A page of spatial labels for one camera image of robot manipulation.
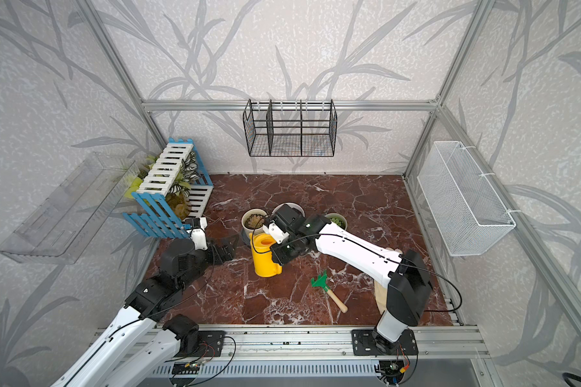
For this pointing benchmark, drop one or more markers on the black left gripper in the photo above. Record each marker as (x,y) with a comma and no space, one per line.
(228,253)

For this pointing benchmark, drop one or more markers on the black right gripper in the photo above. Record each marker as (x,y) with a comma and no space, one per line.
(278,258)

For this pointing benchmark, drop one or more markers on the yellow watering can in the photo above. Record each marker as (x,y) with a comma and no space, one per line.
(264,264)

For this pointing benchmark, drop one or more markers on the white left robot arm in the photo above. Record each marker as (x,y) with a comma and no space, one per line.
(140,309)

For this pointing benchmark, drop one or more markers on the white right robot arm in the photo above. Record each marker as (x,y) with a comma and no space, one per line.
(404,276)

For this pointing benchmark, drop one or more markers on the bright green succulent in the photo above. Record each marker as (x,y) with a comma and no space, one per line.
(340,222)

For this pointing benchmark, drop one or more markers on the pink green succulent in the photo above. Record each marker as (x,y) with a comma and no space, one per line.
(254,221)

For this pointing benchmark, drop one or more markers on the white plastic pot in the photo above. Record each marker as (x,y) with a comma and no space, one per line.
(294,206)

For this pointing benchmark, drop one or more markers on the blue grey saucer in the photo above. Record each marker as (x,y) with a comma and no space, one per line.
(245,236)

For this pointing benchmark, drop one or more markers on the light green ribbed pot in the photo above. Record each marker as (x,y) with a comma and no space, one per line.
(331,215)

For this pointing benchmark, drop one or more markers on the cream ribbed pot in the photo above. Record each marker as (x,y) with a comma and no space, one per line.
(252,211)

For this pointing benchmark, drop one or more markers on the striped leaf potted plant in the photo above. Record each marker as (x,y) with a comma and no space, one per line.
(178,196)

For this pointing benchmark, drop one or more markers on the blue white slatted shelf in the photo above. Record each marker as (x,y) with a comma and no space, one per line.
(153,217)

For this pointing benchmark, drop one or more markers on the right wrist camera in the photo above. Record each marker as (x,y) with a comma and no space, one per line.
(272,229)

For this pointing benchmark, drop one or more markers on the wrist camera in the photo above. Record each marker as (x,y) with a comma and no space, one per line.
(195,226)
(272,229)

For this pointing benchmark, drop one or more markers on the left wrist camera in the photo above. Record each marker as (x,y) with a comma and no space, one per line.
(195,226)

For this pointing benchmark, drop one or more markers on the green rake wooden handle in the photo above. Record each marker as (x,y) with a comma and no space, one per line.
(321,282)

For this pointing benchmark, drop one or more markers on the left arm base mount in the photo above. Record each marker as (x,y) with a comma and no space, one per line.
(193,341)

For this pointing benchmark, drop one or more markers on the black wire basket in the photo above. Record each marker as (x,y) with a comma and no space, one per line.
(298,129)

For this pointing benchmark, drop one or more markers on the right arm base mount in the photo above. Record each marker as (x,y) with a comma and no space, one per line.
(382,341)

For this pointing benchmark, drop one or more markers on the clear acrylic wall shelf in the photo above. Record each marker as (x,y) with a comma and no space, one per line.
(61,228)

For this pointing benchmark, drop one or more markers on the white wire mesh basket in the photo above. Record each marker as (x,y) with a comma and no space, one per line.
(466,209)

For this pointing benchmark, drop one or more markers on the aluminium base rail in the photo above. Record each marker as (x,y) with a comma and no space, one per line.
(284,351)

